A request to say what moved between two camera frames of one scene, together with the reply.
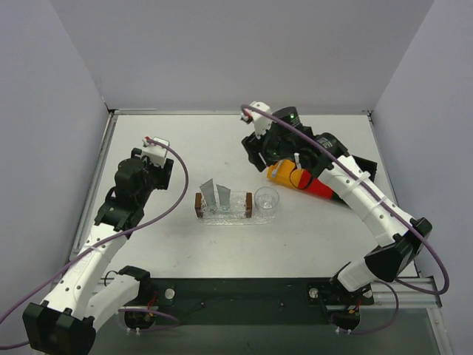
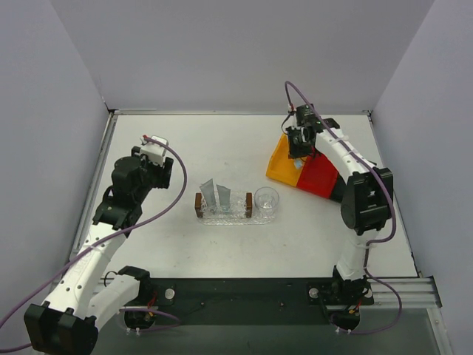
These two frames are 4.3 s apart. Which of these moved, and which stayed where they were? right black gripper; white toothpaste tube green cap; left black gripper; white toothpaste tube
Moved: right black gripper
Stayed: left black gripper; white toothpaste tube green cap; white toothpaste tube
